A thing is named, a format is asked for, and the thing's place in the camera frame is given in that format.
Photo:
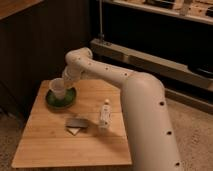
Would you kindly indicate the white ceramic cup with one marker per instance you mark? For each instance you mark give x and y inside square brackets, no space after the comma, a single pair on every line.
[58,88]

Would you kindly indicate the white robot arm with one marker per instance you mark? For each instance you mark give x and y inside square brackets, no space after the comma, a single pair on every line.
[150,135]

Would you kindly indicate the small clear plastic bottle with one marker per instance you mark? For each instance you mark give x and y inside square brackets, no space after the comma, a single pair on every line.
[105,112]

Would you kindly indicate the wooden folding table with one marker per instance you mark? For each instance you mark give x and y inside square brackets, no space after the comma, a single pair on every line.
[46,142]

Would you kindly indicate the thin metal pole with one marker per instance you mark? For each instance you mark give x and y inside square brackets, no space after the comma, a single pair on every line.
[101,34]

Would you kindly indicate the metal shelf rack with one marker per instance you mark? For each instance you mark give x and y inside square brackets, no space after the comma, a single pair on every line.
[178,50]

